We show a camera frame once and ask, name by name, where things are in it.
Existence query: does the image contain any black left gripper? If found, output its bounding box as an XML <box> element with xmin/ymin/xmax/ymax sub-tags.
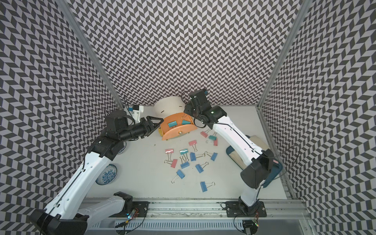
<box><xmin>119</xmin><ymin>116</ymin><xmax>165</xmax><ymax>143</ymax></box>

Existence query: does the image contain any orange top drawer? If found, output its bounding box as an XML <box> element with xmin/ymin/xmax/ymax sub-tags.
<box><xmin>159</xmin><ymin>113</ymin><xmax>197</xmax><ymax>141</ymax></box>

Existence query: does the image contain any white round drawer cabinet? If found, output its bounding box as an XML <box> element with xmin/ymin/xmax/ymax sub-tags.
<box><xmin>153</xmin><ymin>96</ymin><xmax>185</xmax><ymax>125</ymax></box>

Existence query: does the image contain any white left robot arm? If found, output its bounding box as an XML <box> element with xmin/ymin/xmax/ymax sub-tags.
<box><xmin>29</xmin><ymin>110</ymin><xmax>164</xmax><ymax>235</ymax></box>

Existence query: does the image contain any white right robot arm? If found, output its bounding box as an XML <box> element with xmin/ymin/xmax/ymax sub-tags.
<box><xmin>184</xmin><ymin>89</ymin><xmax>274</xmax><ymax>216</ymax></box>

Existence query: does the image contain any pink binder clip far right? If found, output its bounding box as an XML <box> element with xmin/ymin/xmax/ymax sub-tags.
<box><xmin>200</xmin><ymin>129</ymin><xmax>210</xmax><ymax>138</ymax></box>

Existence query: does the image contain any pink binder clip centre top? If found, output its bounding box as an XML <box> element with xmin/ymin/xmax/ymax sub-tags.
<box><xmin>189</xmin><ymin>140</ymin><xmax>198</xmax><ymax>152</ymax></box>

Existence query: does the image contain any pink binder clip lower left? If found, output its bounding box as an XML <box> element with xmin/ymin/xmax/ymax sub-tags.
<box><xmin>164</xmin><ymin>159</ymin><xmax>178</xmax><ymax>168</ymax></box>

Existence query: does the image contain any blue binder clip centre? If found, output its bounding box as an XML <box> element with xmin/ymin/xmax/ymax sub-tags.
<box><xmin>190</xmin><ymin>152</ymin><xmax>205</xmax><ymax>162</ymax></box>

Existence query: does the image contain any blue binder clip centre low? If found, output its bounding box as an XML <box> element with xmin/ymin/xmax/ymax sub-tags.
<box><xmin>180</xmin><ymin>156</ymin><xmax>190</xmax><ymax>169</ymax></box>

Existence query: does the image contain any blue binder clip lower left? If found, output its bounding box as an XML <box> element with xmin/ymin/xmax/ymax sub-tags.
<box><xmin>171</xmin><ymin>169</ymin><xmax>185</xmax><ymax>184</ymax></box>

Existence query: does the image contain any blue binder clip mid right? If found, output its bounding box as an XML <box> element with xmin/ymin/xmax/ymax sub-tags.
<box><xmin>195</xmin><ymin>162</ymin><xmax>209</xmax><ymax>173</ymax></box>

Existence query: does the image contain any blue binder clip bottom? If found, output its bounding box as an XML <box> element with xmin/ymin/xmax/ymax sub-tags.
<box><xmin>200</xmin><ymin>182</ymin><xmax>215</xmax><ymax>193</ymax></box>

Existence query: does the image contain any blue patterned bowl far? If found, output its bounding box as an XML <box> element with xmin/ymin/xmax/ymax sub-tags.
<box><xmin>117</xmin><ymin>142</ymin><xmax>127</xmax><ymax>155</ymax></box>

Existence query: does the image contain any blue patterned bowl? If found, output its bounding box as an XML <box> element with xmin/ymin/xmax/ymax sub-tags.
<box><xmin>117</xmin><ymin>142</ymin><xmax>127</xmax><ymax>155</ymax></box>
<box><xmin>96</xmin><ymin>164</ymin><xmax>118</xmax><ymax>186</ymax></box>

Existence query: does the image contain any beige cloth napkin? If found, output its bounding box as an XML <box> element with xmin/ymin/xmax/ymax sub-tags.
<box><xmin>228</xmin><ymin>135</ymin><xmax>269</xmax><ymax>169</ymax></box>

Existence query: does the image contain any blue patterned bowl near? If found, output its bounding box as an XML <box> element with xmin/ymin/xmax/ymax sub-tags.
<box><xmin>96</xmin><ymin>164</ymin><xmax>118</xmax><ymax>186</ymax></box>

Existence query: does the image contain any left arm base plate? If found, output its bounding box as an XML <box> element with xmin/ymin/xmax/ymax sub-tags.
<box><xmin>126</xmin><ymin>201</ymin><xmax>150</xmax><ymax>219</ymax></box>

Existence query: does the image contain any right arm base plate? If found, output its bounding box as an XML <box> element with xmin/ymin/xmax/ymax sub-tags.
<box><xmin>225</xmin><ymin>201</ymin><xmax>267</xmax><ymax>218</ymax></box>

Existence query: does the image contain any aluminium front rail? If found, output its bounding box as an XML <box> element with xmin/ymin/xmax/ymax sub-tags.
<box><xmin>66</xmin><ymin>199</ymin><xmax>309</xmax><ymax>220</ymax></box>

